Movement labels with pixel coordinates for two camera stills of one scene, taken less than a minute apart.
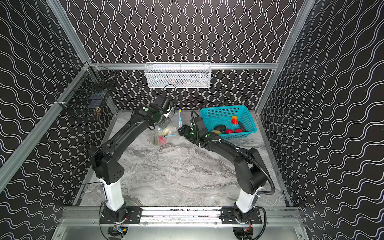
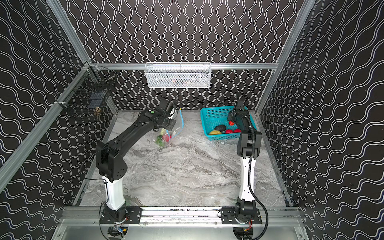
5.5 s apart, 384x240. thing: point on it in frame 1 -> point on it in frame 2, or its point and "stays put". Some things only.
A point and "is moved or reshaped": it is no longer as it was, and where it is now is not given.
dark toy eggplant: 221,127 stays put
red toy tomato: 162,140 is moved or reshaped
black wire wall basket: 89,90 stays put
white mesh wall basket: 178,75 stays put
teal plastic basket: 229,116 stays put
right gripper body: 186,132 -> 236,112
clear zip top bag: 162,136 is moved or reshaped
